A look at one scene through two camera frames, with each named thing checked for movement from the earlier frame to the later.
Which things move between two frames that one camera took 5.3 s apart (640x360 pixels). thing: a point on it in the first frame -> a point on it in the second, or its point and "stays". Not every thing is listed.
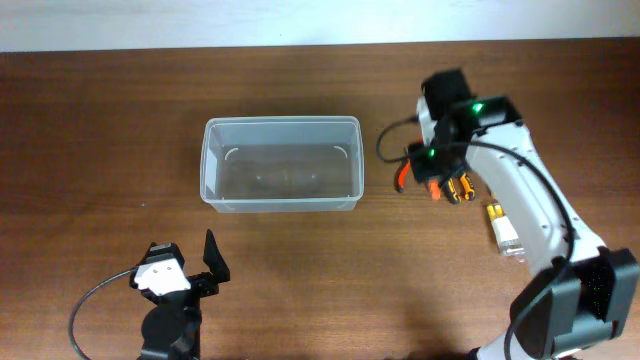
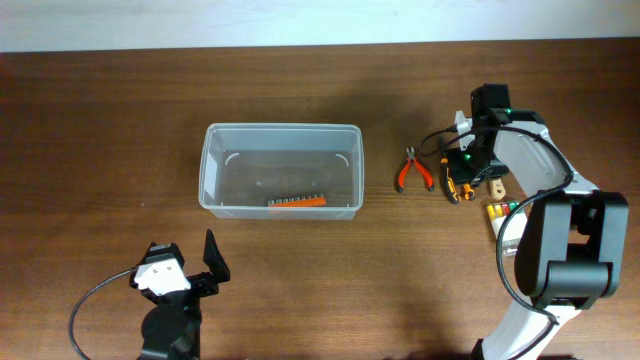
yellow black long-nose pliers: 466,188 stays
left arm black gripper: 209,284 stays
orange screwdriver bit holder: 435,190 -> 312,200
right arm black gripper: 415,151 -> 461,176
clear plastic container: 281,164 stays
